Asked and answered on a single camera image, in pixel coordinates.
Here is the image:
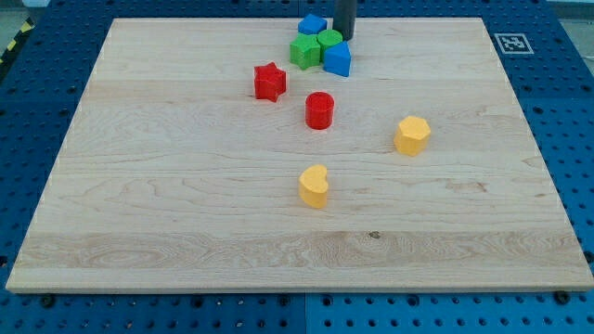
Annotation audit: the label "red star block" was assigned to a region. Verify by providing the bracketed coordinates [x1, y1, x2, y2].
[253, 62, 287, 102]

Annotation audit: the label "yellow heart block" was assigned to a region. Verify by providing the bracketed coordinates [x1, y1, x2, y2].
[298, 164, 329, 209]

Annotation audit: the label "green star block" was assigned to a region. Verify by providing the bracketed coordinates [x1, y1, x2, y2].
[290, 32, 321, 70]

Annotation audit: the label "blue cube block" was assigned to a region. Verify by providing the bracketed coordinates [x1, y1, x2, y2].
[298, 14, 328, 34]

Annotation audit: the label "yellow hexagon block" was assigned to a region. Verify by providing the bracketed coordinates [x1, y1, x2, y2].
[394, 116, 431, 157]

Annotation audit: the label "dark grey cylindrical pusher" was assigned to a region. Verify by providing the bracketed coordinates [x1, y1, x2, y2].
[332, 0, 357, 41]

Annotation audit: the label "light wooden board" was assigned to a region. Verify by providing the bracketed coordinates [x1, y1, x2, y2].
[6, 18, 593, 294]

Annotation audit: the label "yellow black hazard tape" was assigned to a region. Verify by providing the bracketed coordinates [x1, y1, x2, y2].
[1, 18, 35, 66]

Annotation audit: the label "red cylinder block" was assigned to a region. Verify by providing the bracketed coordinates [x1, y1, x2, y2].
[305, 92, 335, 130]

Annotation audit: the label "blue triangle block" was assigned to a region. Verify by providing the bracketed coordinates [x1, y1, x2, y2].
[323, 42, 352, 77]

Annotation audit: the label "green cylinder block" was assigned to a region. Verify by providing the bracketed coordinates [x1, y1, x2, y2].
[316, 29, 343, 62]

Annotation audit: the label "white fiducial marker tag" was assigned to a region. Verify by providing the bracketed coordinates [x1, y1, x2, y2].
[494, 32, 534, 55]

